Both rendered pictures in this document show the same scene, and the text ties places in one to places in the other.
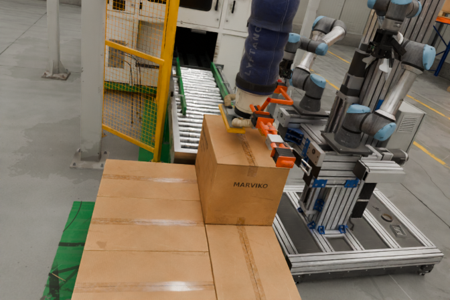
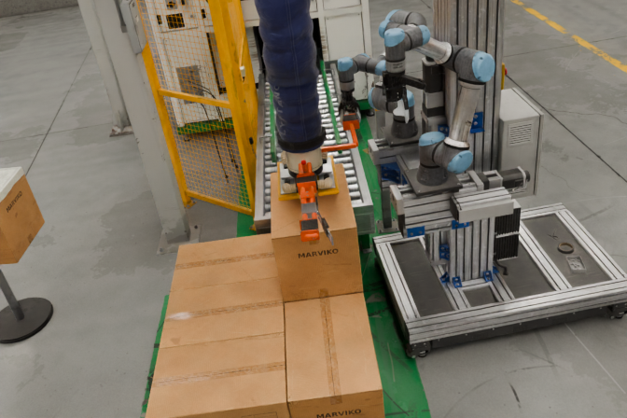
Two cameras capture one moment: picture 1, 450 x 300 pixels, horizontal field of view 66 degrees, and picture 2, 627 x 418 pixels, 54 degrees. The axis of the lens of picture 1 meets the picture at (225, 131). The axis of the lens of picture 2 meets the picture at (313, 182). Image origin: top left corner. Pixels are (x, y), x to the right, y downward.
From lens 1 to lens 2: 130 cm
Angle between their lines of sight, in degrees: 15
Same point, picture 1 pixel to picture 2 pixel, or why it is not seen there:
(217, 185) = (280, 260)
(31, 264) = (129, 370)
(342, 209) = (478, 252)
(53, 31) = (107, 73)
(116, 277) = (189, 369)
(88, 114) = (160, 188)
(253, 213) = (334, 282)
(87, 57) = (138, 125)
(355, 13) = not seen: outside the picture
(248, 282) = (322, 357)
